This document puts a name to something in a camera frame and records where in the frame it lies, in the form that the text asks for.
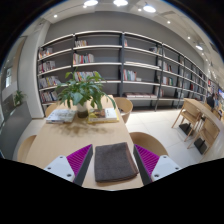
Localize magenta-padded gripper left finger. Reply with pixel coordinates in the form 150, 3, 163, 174
43, 143, 95, 187

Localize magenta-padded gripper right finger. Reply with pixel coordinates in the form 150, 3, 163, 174
132, 143, 183, 186

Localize zigzag striped grey towel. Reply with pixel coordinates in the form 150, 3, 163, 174
93, 141, 140, 183

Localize white book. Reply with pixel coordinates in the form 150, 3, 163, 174
45, 108, 78, 125

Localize yellow-edged book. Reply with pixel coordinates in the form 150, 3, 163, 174
87, 107, 120, 125

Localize long wooden table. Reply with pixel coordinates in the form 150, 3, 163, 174
179, 97, 224, 156

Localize green potted plant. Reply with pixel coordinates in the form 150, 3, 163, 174
56, 68, 117, 119

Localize small green plant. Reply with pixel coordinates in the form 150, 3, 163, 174
12, 89, 27, 107

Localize person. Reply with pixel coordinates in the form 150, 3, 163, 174
205, 92, 217, 109

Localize grey shelf unit with books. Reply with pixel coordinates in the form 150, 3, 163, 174
36, 30, 209, 113

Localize round ceiling lights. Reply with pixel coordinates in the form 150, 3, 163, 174
52, 0, 205, 52

